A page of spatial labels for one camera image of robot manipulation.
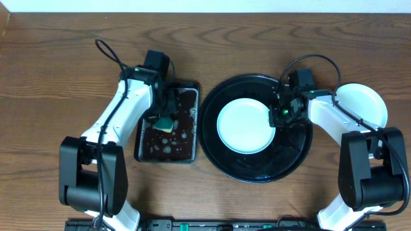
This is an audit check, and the black round tray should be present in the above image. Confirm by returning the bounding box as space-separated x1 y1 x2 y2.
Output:
197 74 313 184

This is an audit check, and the right black cable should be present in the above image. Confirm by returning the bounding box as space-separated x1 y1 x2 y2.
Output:
277 54 411 216

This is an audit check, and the left black cable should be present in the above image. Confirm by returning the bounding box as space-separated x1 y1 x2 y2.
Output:
92 38 129 230

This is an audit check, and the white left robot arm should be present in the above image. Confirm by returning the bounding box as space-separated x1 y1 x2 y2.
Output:
58 65 168 230

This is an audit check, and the black rectangular water tray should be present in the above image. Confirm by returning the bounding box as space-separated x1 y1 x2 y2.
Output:
134 82 200 164

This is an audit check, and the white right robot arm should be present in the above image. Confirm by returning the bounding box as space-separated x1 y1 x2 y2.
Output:
268 89 410 230

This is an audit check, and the black cable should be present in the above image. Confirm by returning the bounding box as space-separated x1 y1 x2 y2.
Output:
277 54 411 216
92 38 129 230

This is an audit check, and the light green plate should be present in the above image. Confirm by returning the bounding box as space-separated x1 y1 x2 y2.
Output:
216 98 275 155
337 83 388 128

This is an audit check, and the green yellow sponge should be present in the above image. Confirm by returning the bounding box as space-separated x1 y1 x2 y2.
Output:
153 117 174 133

